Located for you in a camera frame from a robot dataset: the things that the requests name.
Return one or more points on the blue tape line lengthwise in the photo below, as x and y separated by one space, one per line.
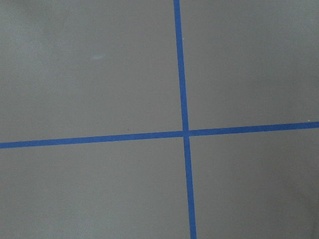
184 117

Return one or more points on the blue tape line crosswise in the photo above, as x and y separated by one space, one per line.
159 135

